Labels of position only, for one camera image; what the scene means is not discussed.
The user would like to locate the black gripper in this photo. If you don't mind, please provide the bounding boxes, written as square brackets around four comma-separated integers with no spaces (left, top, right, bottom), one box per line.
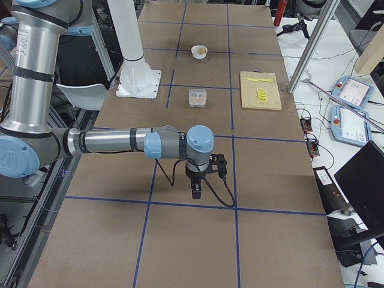
[185,158,209,200]

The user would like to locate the clear plastic egg box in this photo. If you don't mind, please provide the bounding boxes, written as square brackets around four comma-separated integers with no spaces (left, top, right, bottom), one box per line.
[188,89,207,108]

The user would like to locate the white round bowl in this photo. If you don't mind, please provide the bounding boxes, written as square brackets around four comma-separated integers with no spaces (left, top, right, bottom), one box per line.
[191,45,208,59]

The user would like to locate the brown egg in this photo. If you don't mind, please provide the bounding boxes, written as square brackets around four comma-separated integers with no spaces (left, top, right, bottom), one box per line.
[197,48,206,55]

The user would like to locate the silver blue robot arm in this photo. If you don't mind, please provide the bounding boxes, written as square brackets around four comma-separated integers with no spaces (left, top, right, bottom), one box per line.
[1,1,214,199]

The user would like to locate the black box with buttons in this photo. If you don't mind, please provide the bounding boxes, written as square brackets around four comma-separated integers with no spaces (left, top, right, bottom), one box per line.
[313,166,350,215]

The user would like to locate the wooden cutting board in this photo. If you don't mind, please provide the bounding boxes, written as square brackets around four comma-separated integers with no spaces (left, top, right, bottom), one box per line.
[240,71,282,110]

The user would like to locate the yellow lemon slices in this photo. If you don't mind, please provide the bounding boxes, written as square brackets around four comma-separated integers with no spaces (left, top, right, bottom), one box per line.
[257,88,268,103]

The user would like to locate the yellow plastic knife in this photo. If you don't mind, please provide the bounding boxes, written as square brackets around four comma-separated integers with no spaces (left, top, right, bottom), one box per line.
[246,77,274,83]

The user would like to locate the orange black connector module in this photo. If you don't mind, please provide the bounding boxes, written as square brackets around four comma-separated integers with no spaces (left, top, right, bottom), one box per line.
[300,118,313,134]

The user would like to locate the white chair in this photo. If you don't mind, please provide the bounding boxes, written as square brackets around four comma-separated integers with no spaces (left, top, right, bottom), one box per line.
[56,83,108,111]

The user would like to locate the silver reacher grabber stick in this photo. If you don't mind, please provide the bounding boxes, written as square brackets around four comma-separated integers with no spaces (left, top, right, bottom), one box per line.
[302,78,383,134]

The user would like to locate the lower teach pendant tablet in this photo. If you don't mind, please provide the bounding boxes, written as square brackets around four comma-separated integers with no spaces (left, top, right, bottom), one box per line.
[331,106,373,147]

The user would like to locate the teach pendant tablet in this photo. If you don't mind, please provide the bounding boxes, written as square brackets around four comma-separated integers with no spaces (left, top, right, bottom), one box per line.
[331,106,373,147]
[331,76,374,110]

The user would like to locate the black laptop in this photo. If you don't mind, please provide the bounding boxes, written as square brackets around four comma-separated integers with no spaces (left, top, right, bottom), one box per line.
[334,140,383,225]

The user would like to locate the upper teach pendant tablet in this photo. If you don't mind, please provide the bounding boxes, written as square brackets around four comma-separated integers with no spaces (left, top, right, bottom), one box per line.
[331,76,374,110]

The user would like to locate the black tripod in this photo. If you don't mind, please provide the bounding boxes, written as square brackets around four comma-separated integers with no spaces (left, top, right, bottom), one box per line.
[277,12,313,40]

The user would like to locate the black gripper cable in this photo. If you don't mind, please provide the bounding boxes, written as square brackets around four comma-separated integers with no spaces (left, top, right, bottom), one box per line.
[154,157,235,208]

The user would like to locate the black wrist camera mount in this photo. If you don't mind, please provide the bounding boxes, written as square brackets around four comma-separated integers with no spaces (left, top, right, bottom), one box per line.
[206,154,227,180]

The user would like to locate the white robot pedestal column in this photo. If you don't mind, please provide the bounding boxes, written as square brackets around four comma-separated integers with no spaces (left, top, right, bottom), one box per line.
[107,0,161,99]

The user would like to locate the aluminium frame post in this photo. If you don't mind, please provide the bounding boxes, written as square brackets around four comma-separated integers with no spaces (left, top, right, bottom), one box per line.
[287,0,340,94]

